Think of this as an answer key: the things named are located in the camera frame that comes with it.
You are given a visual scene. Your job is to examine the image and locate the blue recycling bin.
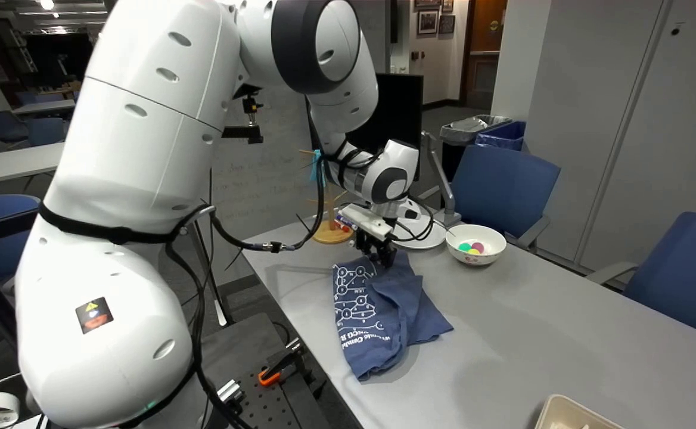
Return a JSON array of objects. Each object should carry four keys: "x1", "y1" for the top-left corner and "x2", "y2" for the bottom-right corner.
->
[{"x1": 474, "y1": 119, "x2": 528, "y2": 151}]

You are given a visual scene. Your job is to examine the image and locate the grey tall metal cabinet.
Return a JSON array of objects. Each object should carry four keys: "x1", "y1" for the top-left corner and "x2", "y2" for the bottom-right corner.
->
[{"x1": 513, "y1": 0, "x2": 696, "y2": 281}]

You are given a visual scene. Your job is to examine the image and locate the framed wall picture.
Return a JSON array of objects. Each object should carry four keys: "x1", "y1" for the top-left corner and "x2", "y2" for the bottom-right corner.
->
[{"x1": 416, "y1": 0, "x2": 459, "y2": 38}]

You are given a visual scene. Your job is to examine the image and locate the grey metal stand pole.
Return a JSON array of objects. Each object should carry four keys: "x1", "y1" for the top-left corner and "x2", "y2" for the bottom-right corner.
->
[{"x1": 190, "y1": 222, "x2": 229, "y2": 328}]

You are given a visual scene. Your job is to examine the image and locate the orange handled clamp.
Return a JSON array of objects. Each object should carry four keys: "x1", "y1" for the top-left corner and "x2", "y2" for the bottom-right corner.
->
[{"x1": 255, "y1": 347, "x2": 308, "y2": 390}]

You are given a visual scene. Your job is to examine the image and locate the black monitor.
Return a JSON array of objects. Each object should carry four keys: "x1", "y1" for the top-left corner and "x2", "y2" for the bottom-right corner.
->
[{"x1": 369, "y1": 70, "x2": 428, "y2": 157}]

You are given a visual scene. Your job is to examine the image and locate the white bowl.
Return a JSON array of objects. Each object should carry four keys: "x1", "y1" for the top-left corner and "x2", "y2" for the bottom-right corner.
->
[{"x1": 444, "y1": 222, "x2": 510, "y2": 268}]

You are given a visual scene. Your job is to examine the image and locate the wooden mug tree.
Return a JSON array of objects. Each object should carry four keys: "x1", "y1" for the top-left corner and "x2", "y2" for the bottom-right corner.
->
[{"x1": 308, "y1": 146, "x2": 361, "y2": 247}]

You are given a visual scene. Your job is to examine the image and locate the white background table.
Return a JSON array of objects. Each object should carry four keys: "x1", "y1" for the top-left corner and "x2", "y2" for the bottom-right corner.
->
[{"x1": 0, "y1": 140, "x2": 70, "y2": 187}]

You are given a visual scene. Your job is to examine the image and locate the blue printed t-shirt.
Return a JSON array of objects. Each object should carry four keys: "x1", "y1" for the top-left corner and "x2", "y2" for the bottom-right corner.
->
[{"x1": 329, "y1": 249, "x2": 455, "y2": 381}]

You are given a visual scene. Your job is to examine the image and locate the beige plastic tray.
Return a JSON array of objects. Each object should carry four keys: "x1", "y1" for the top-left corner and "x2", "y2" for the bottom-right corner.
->
[{"x1": 535, "y1": 390, "x2": 629, "y2": 429}]

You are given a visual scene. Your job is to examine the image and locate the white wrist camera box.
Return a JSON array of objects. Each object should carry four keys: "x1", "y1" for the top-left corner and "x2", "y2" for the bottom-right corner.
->
[{"x1": 337, "y1": 202, "x2": 395, "y2": 238}]

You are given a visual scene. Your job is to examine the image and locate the grey trash bin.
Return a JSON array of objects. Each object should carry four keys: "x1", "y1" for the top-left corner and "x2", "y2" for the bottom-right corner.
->
[{"x1": 442, "y1": 115, "x2": 493, "y2": 180}]

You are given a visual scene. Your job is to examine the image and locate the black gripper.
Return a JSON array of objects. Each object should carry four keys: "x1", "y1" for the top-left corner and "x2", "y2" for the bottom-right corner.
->
[{"x1": 353, "y1": 224, "x2": 401, "y2": 272}]

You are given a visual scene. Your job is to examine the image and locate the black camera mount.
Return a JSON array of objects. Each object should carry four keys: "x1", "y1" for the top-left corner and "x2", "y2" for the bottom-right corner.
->
[{"x1": 223, "y1": 80, "x2": 267, "y2": 148}]

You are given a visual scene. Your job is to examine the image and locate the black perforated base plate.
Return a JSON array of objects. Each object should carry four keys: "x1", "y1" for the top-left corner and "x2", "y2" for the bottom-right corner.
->
[{"x1": 196, "y1": 311, "x2": 344, "y2": 429}]

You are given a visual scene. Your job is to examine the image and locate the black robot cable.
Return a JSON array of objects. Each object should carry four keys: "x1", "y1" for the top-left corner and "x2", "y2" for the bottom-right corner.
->
[{"x1": 161, "y1": 97, "x2": 329, "y2": 429}]

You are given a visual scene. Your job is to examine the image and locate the silver metal post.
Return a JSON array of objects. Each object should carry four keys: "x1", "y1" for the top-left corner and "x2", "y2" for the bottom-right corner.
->
[{"x1": 217, "y1": 379, "x2": 246, "y2": 404}]

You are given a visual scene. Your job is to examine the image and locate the brown wooden door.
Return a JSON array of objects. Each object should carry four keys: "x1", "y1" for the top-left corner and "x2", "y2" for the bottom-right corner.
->
[{"x1": 465, "y1": 0, "x2": 510, "y2": 115}]

